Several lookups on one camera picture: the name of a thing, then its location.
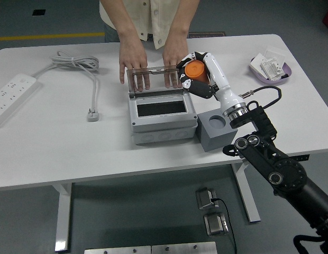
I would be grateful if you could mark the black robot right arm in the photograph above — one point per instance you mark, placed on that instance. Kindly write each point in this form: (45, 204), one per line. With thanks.
(285, 169)

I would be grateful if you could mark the white power strip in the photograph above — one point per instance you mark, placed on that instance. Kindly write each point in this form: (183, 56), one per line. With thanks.
(13, 92)

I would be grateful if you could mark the transparent hinged box lid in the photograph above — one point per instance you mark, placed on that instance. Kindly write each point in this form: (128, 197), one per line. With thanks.
(153, 70)

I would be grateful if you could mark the person's left hand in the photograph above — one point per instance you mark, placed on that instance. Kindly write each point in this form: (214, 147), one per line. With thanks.
(174, 53)

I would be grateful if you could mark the purple plastic tray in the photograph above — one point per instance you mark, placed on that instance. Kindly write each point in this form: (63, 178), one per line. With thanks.
(287, 69)

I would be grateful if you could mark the black square floor hatch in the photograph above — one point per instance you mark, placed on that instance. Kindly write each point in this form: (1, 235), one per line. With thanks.
(39, 12)

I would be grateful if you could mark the white printed module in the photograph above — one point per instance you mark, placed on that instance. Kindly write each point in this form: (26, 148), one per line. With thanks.
(272, 69)

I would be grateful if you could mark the grey plastic junction box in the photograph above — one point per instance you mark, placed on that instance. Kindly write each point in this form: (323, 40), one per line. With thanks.
(164, 124)

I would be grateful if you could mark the person's left forearm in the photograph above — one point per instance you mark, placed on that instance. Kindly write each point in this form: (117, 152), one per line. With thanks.
(183, 21)

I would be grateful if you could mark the white paper packet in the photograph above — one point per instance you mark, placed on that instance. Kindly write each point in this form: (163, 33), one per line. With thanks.
(275, 53)

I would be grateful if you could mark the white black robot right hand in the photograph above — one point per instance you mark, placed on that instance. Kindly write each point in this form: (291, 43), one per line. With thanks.
(219, 79)

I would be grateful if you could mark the black table control panel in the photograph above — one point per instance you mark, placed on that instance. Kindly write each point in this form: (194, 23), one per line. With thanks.
(300, 157)

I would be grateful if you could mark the orange cylindrical battery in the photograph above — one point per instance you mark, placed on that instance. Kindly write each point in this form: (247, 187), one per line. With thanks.
(195, 70)

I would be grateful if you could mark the white table leg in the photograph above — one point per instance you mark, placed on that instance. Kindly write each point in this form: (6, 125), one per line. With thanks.
(64, 217)
(250, 203)

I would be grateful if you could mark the person's right forearm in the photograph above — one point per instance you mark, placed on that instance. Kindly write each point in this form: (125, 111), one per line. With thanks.
(121, 21)

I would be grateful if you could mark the silver metal plate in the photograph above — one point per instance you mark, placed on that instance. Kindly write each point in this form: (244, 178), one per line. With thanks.
(116, 250)
(183, 248)

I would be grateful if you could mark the person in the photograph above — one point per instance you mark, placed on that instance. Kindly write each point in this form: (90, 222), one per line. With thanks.
(153, 16)

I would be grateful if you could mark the person's right hand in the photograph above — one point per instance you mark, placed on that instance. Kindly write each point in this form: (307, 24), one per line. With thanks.
(133, 58)

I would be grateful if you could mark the dark floor sign plate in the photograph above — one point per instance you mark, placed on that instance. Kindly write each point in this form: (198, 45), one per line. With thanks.
(206, 35)

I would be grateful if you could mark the grey cube battery holder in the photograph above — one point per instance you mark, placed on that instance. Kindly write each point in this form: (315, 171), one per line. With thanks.
(214, 137)

